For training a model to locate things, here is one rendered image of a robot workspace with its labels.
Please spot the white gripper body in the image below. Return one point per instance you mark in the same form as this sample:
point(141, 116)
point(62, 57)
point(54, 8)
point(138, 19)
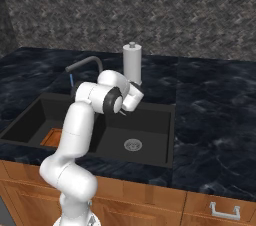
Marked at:
point(133, 99)

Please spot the black sink basin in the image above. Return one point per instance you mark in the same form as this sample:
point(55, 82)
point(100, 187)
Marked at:
point(140, 126)

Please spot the brown wooden cutting board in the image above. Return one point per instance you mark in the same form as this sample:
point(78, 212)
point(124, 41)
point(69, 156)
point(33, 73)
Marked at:
point(52, 137)

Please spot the white paper towel roll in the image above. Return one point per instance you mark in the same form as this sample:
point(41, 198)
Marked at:
point(132, 63)

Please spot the wooden drawer front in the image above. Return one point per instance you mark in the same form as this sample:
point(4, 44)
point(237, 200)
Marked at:
point(200, 210)

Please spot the wooden cupboard door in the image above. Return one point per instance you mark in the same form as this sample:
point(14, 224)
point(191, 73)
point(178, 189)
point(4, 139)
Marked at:
point(140, 215)
point(30, 208)

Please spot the grey sink drain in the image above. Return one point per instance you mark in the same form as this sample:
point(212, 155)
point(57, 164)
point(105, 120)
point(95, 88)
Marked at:
point(133, 144)

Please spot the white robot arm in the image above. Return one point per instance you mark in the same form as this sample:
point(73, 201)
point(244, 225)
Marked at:
point(78, 126)

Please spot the grey sink faucet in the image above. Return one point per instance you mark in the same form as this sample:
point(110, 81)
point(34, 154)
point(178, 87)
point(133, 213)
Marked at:
point(87, 60)

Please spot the wooden sink front panel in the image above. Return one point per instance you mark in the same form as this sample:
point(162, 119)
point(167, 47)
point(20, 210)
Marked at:
point(140, 191)

